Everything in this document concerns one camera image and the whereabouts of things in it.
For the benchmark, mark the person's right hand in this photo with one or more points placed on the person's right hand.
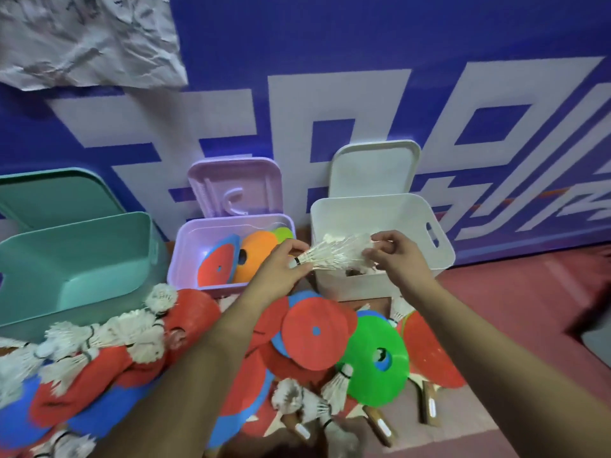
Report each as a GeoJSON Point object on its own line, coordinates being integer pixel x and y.
{"type": "Point", "coordinates": [405, 262]}

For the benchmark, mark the person's left hand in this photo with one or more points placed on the person's left hand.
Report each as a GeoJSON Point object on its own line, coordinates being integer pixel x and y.
{"type": "Point", "coordinates": [274, 276]}

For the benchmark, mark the person's right thumb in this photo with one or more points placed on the person's right thumb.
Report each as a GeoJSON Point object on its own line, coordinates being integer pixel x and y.
{"type": "Point", "coordinates": [371, 255]}

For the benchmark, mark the person's left thumb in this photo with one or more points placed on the person's left thumb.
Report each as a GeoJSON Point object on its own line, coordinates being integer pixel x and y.
{"type": "Point", "coordinates": [301, 270]}

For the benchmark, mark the long nested shuttlecock stack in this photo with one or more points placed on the long nested shuttlecock stack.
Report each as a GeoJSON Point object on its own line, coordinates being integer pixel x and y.
{"type": "Point", "coordinates": [334, 255]}

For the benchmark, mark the person's left forearm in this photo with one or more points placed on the person's left forearm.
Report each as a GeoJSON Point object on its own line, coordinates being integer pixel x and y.
{"type": "Point", "coordinates": [200, 372]}

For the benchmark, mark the person's right forearm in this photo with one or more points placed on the person's right forearm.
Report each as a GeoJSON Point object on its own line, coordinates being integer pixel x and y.
{"type": "Point", "coordinates": [487, 362]}

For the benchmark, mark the yellow-green disc cone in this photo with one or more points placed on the yellow-green disc cone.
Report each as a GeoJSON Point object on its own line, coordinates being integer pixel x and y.
{"type": "Point", "coordinates": [281, 233]}

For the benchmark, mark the orange disc cone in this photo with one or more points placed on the orange disc cone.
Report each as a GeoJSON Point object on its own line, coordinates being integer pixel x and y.
{"type": "Point", "coordinates": [255, 255]}

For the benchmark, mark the white plastic storage box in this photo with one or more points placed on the white plastic storage box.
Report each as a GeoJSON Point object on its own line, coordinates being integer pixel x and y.
{"type": "Point", "coordinates": [405, 219]}

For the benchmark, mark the pile of red blue discs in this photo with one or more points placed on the pile of red blue discs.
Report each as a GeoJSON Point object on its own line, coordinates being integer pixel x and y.
{"type": "Point", "coordinates": [315, 348]}

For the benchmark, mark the red blue-rimmed disc cone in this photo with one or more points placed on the red blue-rimmed disc cone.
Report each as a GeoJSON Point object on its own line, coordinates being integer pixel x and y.
{"type": "Point", "coordinates": [217, 264]}

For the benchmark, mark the white plastic box lid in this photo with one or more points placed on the white plastic box lid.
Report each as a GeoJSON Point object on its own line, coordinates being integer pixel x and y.
{"type": "Point", "coordinates": [372, 169]}

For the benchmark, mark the lilac plastic box lid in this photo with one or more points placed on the lilac plastic box lid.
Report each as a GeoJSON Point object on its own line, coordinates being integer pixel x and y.
{"type": "Point", "coordinates": [238, 185]}

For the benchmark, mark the lilac plastic storage box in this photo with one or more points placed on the lilac plastic storage box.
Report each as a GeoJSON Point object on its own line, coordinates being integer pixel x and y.
{"type": "Point", "coordinates": [191, 247]}

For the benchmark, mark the white feather shuttlecock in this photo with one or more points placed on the white feather shuttlecock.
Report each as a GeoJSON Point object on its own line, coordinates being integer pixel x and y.
{"type": "Point", "coordinates": [288, 395]}
{"type": "Point", "coordinates": [342, 441]}
{"type": "Point", "coordinates": [340, 383]}
{"type": "Point", "coordinates": [315, 407]}

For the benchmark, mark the bright green disc cone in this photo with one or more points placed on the bright green disc cone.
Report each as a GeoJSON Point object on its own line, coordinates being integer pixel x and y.
{"type": "Point", "coordinates": [377, 381]}

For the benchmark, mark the red table tennis paddle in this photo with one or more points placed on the red table tennis paddle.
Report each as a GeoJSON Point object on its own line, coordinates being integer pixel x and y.
{"type": "Point", "coordinates": [299, 428]}
{"type": "Point", "coordinates": [430, 404]}
{"type": "Point", "coordinates": [380, 426]}

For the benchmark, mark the blue banner with white print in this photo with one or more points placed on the blue banner with white print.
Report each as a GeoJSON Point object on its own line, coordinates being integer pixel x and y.
{"type": "Point", "coordinates": [334, 71]}

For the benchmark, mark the teal plastic storage box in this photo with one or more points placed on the teal plastic storage box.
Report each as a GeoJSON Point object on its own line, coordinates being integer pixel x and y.
{"type": "Point", "coordinates": [81, 267]}

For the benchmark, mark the pile of white shuttlecocks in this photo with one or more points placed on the pile of white shuttlecocks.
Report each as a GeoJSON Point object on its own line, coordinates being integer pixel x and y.
{"type": "Point", "coordinates": [71, 343]}

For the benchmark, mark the teal plastic box lid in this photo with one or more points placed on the teal plastic box lid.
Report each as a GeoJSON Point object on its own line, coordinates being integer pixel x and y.
{"type": "Point", "coordinates": [52, 195]}

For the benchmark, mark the crumpled white paper sheet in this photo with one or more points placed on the crumpled white paper sheet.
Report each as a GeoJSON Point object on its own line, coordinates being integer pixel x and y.
{"type": "Point", "coordinates": [90, 38]}

